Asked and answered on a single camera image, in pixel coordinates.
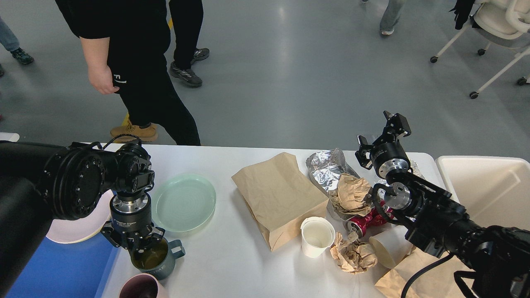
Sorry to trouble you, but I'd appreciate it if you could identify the white paper cup upright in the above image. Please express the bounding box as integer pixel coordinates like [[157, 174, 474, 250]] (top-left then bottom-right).
[[300, 216, 335, 258]]

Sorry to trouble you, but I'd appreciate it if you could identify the person in tan boots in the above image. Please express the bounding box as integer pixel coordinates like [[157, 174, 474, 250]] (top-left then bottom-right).
[[56, 0, 201, 146]]

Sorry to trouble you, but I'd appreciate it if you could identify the crumpled brown paper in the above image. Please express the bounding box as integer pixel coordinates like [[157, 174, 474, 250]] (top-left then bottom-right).
[[330, 232, 378, 274], [329, 173, 372, 216]]

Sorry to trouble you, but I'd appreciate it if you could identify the blue-grey HOME mug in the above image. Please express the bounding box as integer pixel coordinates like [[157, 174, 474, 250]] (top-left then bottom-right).
[[130, 238, 186, 280]]

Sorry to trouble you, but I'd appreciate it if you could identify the brown paper bag lower right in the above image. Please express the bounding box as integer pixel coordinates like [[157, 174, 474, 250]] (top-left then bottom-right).
[[375, 248, 470, 298]]

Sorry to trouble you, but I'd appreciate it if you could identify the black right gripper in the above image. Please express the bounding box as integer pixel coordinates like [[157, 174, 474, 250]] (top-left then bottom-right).
[[355, 110, 412, 179]]

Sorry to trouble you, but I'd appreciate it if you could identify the pink plate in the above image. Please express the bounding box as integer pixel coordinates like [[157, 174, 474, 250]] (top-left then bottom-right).
[[46, 190, 114, 244]]

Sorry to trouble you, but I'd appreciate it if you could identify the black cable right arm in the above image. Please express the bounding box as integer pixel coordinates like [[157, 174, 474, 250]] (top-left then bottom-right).
[[400, 253, 454, 298]]

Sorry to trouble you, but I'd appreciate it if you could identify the pink mug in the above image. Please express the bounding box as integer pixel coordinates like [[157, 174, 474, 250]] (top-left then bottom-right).
[[118, 273, 170, 298]]

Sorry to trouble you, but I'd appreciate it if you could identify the blue plastic tray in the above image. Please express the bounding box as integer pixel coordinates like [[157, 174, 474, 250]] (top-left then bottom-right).
[[6, 234, 119, 298]]

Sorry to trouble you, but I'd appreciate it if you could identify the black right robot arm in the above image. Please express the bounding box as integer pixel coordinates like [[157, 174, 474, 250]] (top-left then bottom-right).
[[355, 111, 530, 298]]

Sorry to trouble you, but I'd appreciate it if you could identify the crumpled brown paper upper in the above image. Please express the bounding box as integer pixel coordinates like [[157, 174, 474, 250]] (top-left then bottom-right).
[[329, 173, 372, 216]]

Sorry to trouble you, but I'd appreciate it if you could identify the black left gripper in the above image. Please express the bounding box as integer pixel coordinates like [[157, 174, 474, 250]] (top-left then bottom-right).
[[101, 195, 166, 251]]

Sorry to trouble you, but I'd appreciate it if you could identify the white side table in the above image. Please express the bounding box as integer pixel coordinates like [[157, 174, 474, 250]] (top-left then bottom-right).
[[0, 132, 20, 142]]

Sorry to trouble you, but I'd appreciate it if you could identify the green plate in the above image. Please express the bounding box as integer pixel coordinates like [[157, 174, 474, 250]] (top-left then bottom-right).
[[152, 174, 217, 233]]

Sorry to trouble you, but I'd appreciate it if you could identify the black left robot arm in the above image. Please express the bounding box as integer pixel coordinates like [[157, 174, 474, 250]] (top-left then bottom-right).
[[0, 135, 165, 297]]

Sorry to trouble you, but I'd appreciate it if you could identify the crumpled aluminium foil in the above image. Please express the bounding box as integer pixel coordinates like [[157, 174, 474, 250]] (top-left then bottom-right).
[[306, 148, 360, 195]]

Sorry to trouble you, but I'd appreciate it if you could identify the person in grey sneakers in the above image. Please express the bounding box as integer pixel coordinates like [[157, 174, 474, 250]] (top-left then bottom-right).
[[169, 0, 210, 88]]

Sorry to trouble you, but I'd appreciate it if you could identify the person in grey trousers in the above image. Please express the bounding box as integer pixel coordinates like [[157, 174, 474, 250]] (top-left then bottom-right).
[[379, 0, 407, 36]]

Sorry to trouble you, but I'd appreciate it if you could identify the white plastic bin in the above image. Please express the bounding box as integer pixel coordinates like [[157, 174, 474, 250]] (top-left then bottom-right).
[[436, 155, 530, 230]]

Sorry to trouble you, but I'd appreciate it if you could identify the white office chair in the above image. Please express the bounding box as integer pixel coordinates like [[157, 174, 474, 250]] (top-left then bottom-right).
[[430, 0, 530, 99]]

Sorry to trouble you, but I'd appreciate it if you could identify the brown paper bag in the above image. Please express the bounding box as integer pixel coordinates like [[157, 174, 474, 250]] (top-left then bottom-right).
[[375, 248, 470, 298], [232, 152, 329, 252]]

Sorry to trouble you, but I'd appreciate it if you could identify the crushed red can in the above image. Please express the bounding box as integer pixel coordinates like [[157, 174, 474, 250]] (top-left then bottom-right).
[[343, 207, 388, 238]]

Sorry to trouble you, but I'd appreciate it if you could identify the crumpled brown paper lower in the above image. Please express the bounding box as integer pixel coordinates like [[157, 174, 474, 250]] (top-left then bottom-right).
[[330, 232, 378, 274]]

